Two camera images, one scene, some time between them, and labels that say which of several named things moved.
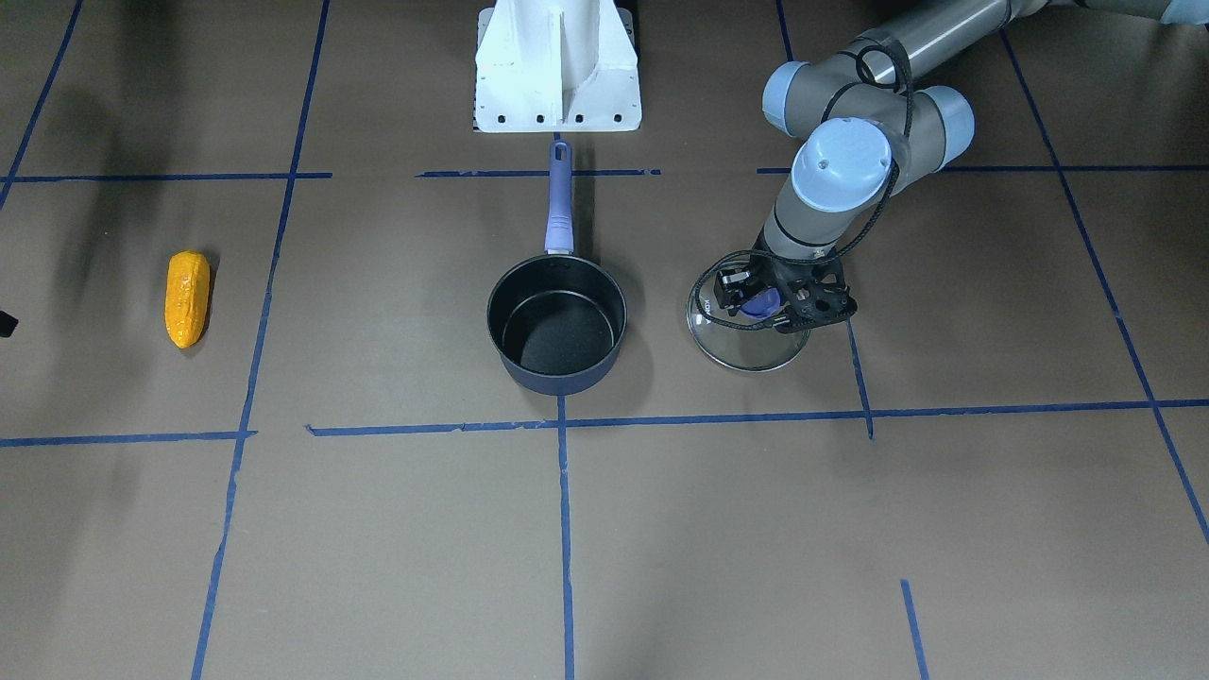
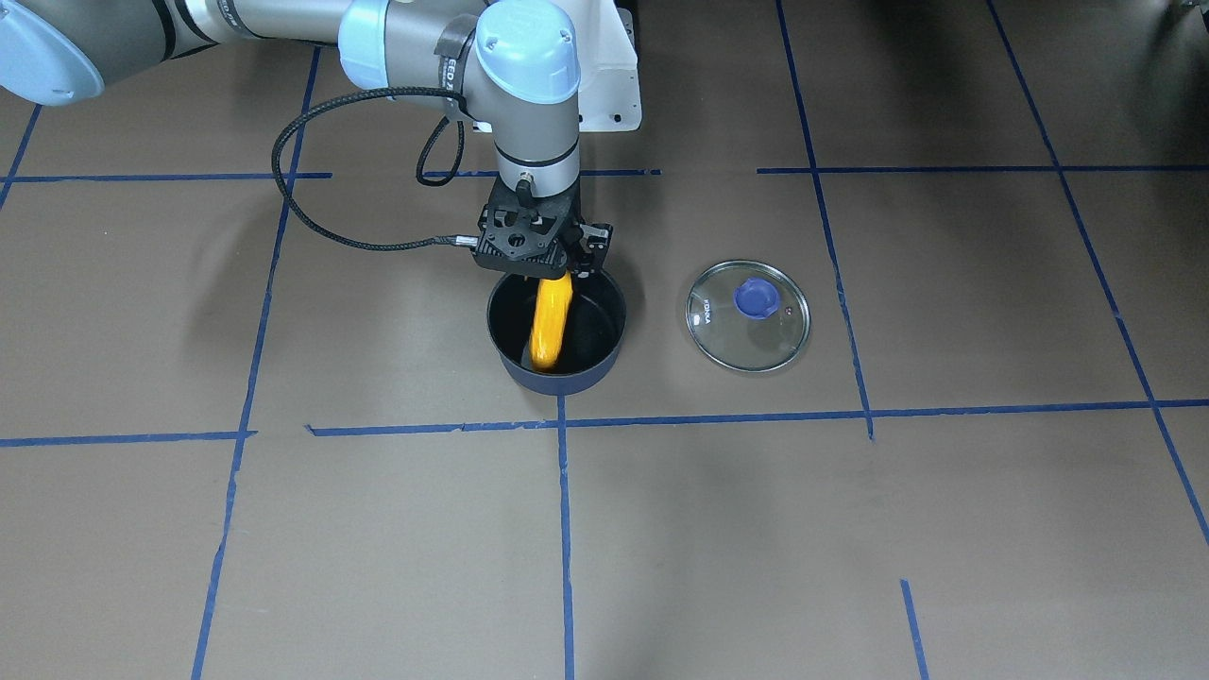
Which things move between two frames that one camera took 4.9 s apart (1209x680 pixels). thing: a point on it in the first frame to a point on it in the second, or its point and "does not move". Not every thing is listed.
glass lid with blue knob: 745,341 does not move
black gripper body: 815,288 to 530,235
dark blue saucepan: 557,321 does not move
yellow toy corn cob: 187,297 to 551,319
